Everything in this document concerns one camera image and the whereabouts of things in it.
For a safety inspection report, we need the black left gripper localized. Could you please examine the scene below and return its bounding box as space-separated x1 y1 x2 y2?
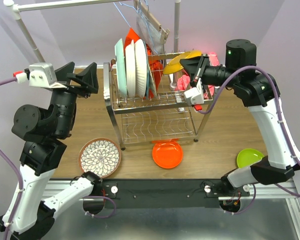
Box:
50 61 100 136

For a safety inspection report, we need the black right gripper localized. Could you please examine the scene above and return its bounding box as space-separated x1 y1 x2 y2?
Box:
179 53 240 92

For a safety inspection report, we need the yellow patterned small plate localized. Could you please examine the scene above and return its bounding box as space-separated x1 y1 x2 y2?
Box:
162 49 203 76

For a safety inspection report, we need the woven bamboo plate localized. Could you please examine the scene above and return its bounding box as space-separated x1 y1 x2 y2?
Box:
148 67 158 99

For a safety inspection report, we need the teal scalloped plate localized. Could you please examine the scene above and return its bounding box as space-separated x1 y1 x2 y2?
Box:
145 50 150 99

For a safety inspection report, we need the mint rectangular plate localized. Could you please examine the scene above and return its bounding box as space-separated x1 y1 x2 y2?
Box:
114 38 128 98

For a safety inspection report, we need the flower plate brown rim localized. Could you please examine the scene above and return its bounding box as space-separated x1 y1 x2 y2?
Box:
78 137 122 179
134 39 148 98

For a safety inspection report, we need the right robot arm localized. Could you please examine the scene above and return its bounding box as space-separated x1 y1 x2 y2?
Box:
179 39 300 196

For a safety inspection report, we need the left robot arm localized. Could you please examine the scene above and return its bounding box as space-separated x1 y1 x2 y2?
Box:
0 62 102 240

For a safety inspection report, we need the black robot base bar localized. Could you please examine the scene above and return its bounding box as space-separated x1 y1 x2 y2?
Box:
91 179 250 209

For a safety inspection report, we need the pink printed garment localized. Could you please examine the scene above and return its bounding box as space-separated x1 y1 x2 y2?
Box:
175 52 220 97

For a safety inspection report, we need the orange garment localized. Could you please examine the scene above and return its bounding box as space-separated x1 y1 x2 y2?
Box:
123 28 163 99

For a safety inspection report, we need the orange plastic plate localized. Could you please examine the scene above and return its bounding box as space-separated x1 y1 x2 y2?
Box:
152 138 184 169

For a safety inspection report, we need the lime green plate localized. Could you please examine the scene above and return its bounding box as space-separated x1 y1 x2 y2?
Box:
236 148 265 168

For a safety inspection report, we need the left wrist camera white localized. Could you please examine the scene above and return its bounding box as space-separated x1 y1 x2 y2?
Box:
13 62 66 89

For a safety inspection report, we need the steel wire dish rack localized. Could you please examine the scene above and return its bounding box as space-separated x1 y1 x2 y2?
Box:
103 60 209 150

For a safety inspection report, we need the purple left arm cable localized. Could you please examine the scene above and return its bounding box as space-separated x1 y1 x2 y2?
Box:
0 76 117 240

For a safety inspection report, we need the blue wire hanger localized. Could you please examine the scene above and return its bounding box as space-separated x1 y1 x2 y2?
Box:
113 0 149 28

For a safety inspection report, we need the white clothes rail frame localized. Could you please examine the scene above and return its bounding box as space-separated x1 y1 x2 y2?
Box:
2 0 182 86

